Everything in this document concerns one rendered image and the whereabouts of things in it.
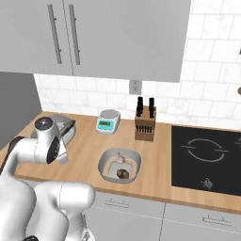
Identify grey drawer handle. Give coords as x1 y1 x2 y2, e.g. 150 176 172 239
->
104 199 131 209
202 215 233 226

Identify grey upper cupboard door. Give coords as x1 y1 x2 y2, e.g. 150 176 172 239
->
0 0 74 77
62 0 193 84

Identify grey cupboard door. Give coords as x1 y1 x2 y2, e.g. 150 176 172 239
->
62 0 193 84
82 208 165 241
0 0 74 77
161 219 241 241

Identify pale garlic bulb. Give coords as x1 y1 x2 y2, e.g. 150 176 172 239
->
115 152 129 165

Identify brown mushroom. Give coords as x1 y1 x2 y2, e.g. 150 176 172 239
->
116 169 131 180

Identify black knife handle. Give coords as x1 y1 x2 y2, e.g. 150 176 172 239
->
148 97 156 119
137 96 145 118

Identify grey container with vegetables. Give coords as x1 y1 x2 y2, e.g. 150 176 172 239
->
97 148 142 184

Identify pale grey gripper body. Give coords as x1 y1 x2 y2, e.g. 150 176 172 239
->
56 137 70 165

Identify grey fridge freezer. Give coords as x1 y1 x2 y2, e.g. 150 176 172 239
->
0 71 43 149

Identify grey container with fish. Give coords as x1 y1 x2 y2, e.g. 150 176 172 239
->
30 113 77 143

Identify grey bar door handle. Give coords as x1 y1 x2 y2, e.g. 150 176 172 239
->
46 4 63 65
68 4 82 66

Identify wooden knife block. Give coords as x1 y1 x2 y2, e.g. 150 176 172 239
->
134 105 157 142

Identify grey lower cupboard door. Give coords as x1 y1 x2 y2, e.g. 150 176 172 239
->
161 219 241 241
82 208 165 241

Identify white teal kitchen scale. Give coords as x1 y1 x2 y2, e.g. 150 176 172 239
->
95 108 121 136

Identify black hob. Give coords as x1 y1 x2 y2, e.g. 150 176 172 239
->
170 124 241 198

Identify grey wall socket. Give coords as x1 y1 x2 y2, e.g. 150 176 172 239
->
128 79 143 95

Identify grey drawer front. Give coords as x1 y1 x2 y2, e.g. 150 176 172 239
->
89 190 167 221
163 202 241 235

